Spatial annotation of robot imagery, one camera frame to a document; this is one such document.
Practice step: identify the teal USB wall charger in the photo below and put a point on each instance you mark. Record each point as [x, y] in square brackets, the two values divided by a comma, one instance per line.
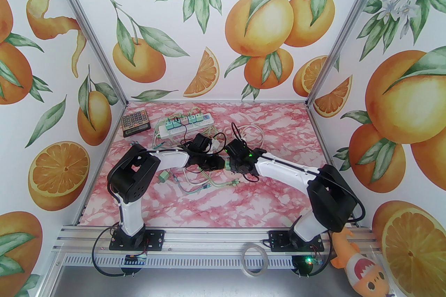
[175, 124]
[162, 177]

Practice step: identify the light blue USB wall charger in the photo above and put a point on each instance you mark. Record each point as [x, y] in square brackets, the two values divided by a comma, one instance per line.
[192, 119]

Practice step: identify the mint green USB wall charger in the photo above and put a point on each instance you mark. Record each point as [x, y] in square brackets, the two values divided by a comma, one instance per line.
[199, 116]

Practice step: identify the pink USB wall charger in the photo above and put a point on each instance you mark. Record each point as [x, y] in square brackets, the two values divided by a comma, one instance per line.
[183, 119]

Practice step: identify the white power strip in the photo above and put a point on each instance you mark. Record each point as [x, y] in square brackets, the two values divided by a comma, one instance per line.
[162, 131]

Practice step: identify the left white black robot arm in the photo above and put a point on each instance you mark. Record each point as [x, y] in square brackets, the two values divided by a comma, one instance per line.
[130, 219]

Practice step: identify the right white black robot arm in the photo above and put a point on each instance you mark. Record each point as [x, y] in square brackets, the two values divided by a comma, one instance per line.
[285, 166]

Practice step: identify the black gold calculator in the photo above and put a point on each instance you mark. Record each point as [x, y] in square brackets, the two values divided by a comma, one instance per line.
[135, 121]

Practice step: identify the clear tape roll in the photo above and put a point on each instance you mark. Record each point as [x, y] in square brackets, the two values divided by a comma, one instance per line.
[243, 260]

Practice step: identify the perforated metal strip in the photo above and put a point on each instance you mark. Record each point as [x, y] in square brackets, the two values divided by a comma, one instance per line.
[191, 260]

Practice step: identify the small circuit board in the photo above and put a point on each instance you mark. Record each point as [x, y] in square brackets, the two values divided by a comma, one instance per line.
[313, 261]
[134, 259]

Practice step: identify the orange shark plush toy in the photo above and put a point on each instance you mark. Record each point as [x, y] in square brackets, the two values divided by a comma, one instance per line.
[362, 274]

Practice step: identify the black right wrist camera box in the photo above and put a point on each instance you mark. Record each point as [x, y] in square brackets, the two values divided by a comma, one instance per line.
[235, 148]

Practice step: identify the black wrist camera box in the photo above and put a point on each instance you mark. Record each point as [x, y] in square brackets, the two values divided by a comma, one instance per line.
[235, 148]
[202, 142]

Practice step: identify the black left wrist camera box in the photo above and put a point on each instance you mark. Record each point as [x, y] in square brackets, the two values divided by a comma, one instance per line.
[202, 142]

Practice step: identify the aluminium back rail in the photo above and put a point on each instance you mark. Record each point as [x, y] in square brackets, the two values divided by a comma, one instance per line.
[209, 101]

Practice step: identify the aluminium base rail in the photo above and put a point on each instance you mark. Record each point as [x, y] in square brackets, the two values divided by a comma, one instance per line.
[209, 236]

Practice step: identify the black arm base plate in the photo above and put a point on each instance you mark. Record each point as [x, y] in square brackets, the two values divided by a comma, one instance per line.
[278, 240]
[155, 240]

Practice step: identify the aluminium frame post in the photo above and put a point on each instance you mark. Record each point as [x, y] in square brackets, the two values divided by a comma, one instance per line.
[346, 27]
[89, 27]

